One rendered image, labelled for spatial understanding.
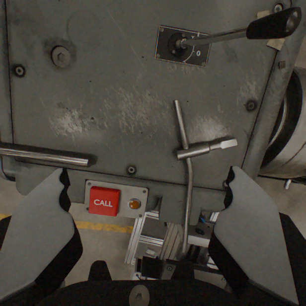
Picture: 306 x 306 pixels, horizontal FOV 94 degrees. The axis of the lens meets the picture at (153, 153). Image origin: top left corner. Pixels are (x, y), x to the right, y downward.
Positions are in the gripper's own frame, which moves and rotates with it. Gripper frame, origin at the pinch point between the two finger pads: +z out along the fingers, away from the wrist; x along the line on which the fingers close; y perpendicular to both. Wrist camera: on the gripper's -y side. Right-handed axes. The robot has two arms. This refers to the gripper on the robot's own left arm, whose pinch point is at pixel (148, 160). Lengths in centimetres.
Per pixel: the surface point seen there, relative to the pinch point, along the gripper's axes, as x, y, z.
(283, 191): 155, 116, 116
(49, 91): -18.4, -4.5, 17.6
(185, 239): 7.3, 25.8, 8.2
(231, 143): 15.1, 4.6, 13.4
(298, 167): 36.3, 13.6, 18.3
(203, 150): 9.8, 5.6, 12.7
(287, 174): 36.9, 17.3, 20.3
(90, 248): -83, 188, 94
